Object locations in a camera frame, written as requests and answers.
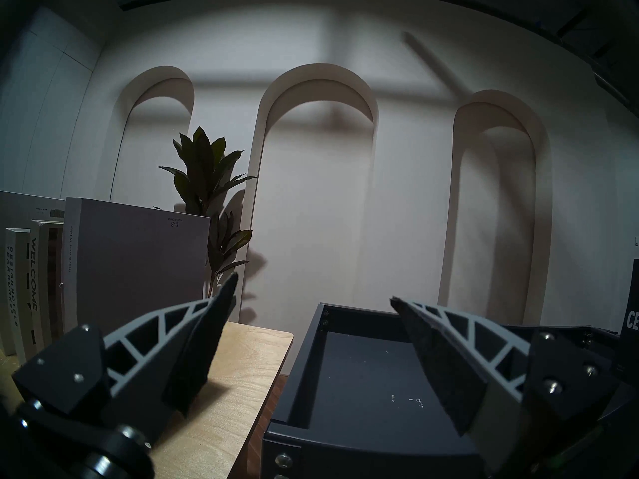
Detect black metal shelf cart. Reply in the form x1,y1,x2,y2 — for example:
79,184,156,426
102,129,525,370
262,303,639,479

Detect grey Special Issue book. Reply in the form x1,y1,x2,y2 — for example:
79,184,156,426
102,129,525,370
62,197,211,334

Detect dark green potted plant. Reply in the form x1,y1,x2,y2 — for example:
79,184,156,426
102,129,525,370
152,126,258,299

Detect white Design Hotels yearbook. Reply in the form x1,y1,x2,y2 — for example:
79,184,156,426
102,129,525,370
5,228,33,364

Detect light wooden table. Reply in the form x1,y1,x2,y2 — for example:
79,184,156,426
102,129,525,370
0,321,294,479

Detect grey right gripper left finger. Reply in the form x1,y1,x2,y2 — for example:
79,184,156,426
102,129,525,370
12,272,239,444

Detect white Welcome book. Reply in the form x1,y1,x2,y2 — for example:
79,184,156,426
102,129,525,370
30,219,68,354

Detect black Century book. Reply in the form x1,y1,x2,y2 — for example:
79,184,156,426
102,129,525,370
619,258,639,334

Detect white Arietta book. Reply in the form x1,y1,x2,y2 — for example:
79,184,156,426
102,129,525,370
0,190,66,354

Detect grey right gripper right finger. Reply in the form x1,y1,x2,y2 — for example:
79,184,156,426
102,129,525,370
391,296,622,476

